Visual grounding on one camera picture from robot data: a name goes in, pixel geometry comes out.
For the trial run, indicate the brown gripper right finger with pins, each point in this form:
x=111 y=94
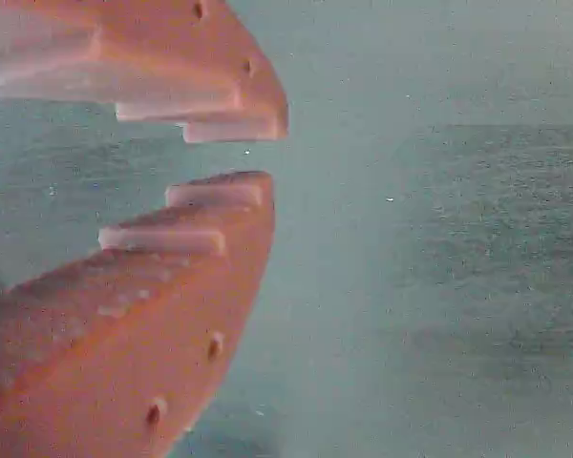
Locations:
x=162 y=62

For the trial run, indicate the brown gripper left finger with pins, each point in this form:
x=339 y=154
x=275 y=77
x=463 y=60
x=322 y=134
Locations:
x=124 y=343

